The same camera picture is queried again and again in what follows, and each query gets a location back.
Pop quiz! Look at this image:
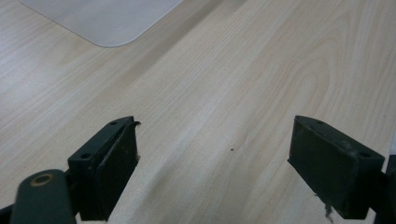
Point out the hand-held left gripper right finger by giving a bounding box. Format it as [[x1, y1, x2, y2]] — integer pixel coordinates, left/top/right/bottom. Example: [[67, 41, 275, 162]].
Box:
[[287, 115, 386, 220]]

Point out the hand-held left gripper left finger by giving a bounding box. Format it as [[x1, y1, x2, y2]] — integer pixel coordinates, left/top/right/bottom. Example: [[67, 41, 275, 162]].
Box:
[[67, 116, 142, 222]]

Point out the translucent grey mat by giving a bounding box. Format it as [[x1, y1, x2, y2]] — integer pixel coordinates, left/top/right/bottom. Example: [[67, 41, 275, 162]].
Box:
[[18, 0, 185, 49]]

